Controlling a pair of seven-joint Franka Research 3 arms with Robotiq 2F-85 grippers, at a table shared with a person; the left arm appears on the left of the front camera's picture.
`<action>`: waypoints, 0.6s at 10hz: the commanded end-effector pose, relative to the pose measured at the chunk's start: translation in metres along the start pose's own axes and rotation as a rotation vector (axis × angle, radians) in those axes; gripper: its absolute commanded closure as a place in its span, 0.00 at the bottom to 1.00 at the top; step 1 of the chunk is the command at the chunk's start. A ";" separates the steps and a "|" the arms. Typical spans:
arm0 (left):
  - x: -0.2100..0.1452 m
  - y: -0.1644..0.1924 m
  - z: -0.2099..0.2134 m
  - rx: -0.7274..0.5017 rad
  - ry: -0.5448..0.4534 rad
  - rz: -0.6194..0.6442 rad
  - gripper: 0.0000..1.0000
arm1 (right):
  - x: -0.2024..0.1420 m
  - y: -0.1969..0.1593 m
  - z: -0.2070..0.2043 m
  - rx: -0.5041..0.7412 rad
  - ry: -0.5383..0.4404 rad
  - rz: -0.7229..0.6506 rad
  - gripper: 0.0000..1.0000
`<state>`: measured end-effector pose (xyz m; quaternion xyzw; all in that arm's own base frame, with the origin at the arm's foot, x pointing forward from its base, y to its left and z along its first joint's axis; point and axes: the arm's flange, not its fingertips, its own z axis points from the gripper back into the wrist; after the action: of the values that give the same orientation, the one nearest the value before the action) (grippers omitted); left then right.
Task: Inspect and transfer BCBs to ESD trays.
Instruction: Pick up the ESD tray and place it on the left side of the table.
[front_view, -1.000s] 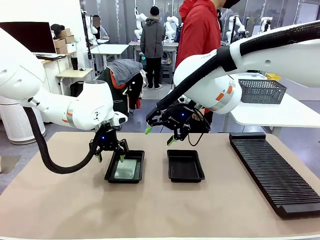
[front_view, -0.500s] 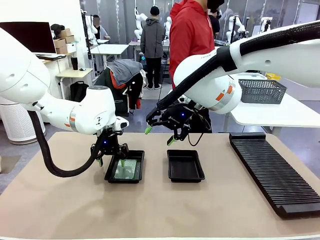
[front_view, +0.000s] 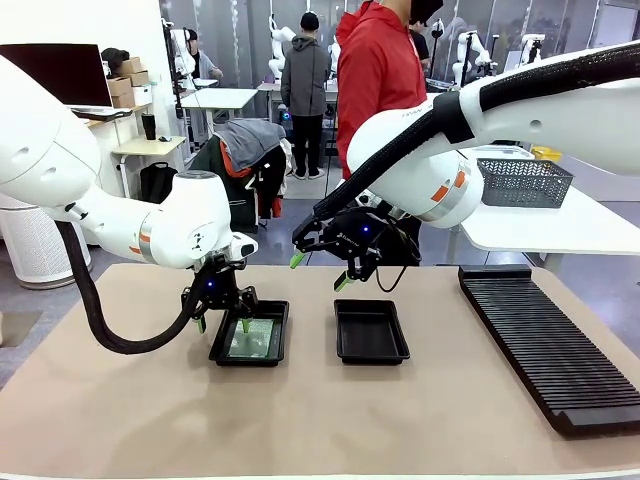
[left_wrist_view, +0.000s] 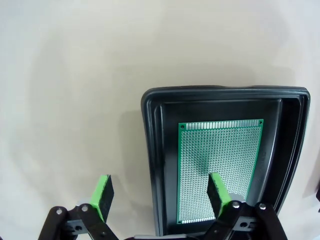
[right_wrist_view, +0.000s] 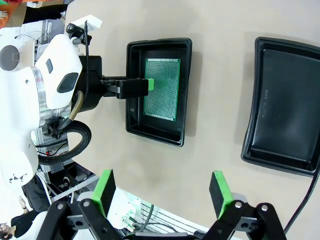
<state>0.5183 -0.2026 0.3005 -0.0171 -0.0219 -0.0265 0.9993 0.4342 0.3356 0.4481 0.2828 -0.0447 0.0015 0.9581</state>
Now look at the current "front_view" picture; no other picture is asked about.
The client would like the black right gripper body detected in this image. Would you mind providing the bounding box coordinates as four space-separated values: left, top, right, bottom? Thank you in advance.
322 209 401 261

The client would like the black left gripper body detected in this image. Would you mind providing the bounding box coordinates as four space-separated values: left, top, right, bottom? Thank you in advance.
192 255 240 312

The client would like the green perforated circuit board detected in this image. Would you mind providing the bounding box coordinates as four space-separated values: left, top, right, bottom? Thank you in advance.
228 318 275 360

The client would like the black plastic ESD tray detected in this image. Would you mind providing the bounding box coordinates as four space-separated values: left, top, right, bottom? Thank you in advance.
333 298 411 366
208 299 290 369

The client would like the grey hooded jacket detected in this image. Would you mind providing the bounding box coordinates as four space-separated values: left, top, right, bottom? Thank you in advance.
213 118 287 174

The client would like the black backpack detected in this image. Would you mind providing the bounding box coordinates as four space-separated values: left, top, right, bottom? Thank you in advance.
139 162 179 205

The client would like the dark green jacket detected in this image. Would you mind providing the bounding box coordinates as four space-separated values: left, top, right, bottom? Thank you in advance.
189 134 289 236

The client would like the small white rolling desk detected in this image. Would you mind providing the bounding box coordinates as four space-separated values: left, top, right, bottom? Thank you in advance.
112 135 187 199

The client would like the man in grey hoodie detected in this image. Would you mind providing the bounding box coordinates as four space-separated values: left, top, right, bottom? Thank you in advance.
279 12 335 181

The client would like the person in red jacket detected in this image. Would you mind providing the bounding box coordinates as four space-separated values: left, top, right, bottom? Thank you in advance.
335 0 445 266

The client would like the white lab table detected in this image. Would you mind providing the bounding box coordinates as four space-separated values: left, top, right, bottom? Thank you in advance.
179 88 259 151

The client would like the clear plastic tray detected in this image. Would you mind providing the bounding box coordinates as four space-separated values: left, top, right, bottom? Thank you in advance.
482 143 536 161

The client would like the white cabinet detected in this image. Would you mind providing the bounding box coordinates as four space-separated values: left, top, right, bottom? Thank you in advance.
87 118 126 201

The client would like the grey plastic mesh basket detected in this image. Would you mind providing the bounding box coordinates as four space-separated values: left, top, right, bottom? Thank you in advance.
476 158 575 209

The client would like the white side table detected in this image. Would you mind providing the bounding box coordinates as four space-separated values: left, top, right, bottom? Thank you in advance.
457 144 640 254

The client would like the black slotted board rack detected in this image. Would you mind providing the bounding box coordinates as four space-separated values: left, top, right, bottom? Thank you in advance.
458 264 640 439

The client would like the seated person in grey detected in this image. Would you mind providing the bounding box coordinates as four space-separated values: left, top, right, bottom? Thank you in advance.
182 28 224 81

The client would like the black keyboard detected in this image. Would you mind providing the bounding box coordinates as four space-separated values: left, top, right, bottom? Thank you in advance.
69 105 134 121

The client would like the black computer monitor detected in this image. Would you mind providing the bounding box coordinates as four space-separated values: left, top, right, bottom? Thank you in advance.
0 43 114 109

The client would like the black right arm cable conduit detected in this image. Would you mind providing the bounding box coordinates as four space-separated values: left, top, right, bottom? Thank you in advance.
312 47 640 221

